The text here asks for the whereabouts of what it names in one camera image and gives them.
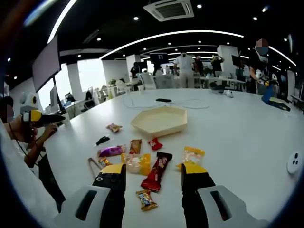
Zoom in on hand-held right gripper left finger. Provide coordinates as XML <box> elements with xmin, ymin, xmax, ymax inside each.
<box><xmin>54</xmin><ymin>163</ymin><xmax>127</xmax><ymax>228</ymax></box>

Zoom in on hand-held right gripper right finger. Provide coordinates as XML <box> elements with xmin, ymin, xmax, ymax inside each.
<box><xmin>181</xmin><ymin>163</ymin><xmax>270</xmax><ymax>228</ymax></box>

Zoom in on small gold candy packet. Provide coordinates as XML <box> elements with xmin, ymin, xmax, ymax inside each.
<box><xmin>135</xmin><ymin>189</ymin><xmax>159</xmax><ymax>212</ymax></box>
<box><xmin>98</xmin><ymin>156</ymin><xmax>113</xmax><ymax>168</ymax></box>

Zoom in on pale pink food tongs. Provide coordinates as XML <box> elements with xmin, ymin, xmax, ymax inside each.
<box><xmin>87</xmin><ymin>157</ymin><xmax>103</xmax><ymax>179</ymax></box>

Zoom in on yellow clear snack packet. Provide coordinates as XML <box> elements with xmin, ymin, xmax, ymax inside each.
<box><xmin>175</xmin><ymin>146</ymin><xmax>206</xmax><ymax>171</ymax></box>

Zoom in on purple and gold snack packet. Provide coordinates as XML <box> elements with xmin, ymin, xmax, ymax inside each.
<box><xmin>97</xmin><ymin>145</ymin><xmax>126</xmax><ymax>158</ymax></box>

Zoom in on yellow packet with white bun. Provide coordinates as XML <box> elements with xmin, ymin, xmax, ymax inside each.
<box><xmin>121</xmin><ymin>153</ymin><xmax>152</xmax><ymax>176</ymax></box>

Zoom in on black food clear packet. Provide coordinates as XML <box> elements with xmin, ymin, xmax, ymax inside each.
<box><xmin>95</xmin><ymin>135</ymin><xmax>111</xmax><ymax>146</ymax></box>

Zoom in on dark red snack bar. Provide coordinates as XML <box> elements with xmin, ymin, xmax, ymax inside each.
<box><xmin>140</xmin><ymin>152</ymin><xmax>173</xmax><ymax>193</ymax></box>

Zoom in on orange red snack packet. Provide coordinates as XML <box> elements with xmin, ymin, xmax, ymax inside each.
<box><xmin>129</xmin><ymin>139</ymin><xmax>143</xmax><ymax>155</ymax></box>

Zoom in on gold snack packet purple label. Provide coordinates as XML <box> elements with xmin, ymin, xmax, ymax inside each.
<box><xmin>105</xmin><ymin>123</ymin><xmax>124</xmax><ymax>133</ymax></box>

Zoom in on small red snack packet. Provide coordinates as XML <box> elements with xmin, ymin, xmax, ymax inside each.
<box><xmin>147</xmin><ymin>137</ymin><xmax>163</xmax><ymax>152</ymax></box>

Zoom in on hexagonal cream container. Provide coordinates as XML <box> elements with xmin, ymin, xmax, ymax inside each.
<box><xmin>130</xmin><ymin>106</ymin><xmax>188</xmax><ymax>140</ymax></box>

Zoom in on person's head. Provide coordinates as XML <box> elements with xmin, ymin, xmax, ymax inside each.
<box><xmin>0</xmin><ymin>95</ymin><xmax>15</xmax><ymax>109</ymax></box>

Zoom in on large display screen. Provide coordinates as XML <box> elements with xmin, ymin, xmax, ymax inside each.
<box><xmin>32</xmin><ymin>35</ymin><xmax>67</xmax><ymax>115</ymax></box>

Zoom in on ceiling light strip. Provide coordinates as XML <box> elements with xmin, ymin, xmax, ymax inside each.
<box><xmin>47</xmin><ymin>0</ymin><xmax>77</xmax><ymax>44</ymax></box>
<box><xmin>99</xmin><ymin>29</ymin><xmax>245</xmax><ymax>59</ymax></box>

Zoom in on grey headset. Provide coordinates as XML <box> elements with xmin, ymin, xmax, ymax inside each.
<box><xmin>209</xmin><ymin>82</ymin><xmax>225</xmax><ymax>94</ymax></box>

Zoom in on white office chair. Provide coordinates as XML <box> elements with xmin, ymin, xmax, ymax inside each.
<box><xmin>139</xmin><ymin>72</ymin><xmax>155</xmax><ymax>90</ymax></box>
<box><xmin>153</xmin><ymin>75</ymin><xmax>176</xmax><ymax>90</ymax></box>

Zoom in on yellow cloth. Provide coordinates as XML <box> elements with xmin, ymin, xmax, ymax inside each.
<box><xmin>268</xmin><ymin>97</ymin><xmax>285</xmax><ymax>106</ymax></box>

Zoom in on blue cloth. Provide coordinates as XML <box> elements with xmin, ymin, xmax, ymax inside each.
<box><xmin>261</xmin><ymin>85</ymin><xmax>292</xmax><ymax>112</ymax></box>

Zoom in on black screen on tripod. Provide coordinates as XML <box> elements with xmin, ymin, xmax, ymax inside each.
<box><xmin>231</xmin><ymin>55</ymin><xmax>245</xmax><ymax>69</ymax></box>

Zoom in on black display with white marks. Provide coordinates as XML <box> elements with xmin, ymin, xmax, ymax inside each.
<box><xmin>149</xmin><ymin>52</ymin><xmax>169</xmax><ymax>65</ymax></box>

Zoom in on ceiling air conditioner vent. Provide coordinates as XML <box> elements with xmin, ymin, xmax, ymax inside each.
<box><xmin>142</xmin><ymin>0</ymin><xmax>195</xmax><ymax>22</ymax></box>

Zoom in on black cable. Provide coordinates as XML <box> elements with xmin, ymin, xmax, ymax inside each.
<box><xmin>8</xmin><ymin>122</ymin><xmax>47</xmax><ymax>167</ymax></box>

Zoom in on white power strip with cable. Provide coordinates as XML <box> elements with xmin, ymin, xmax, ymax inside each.
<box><xmin>123</xmin><ymin>93</ymin><xmax>157</xmax><ymax>110</ymax></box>

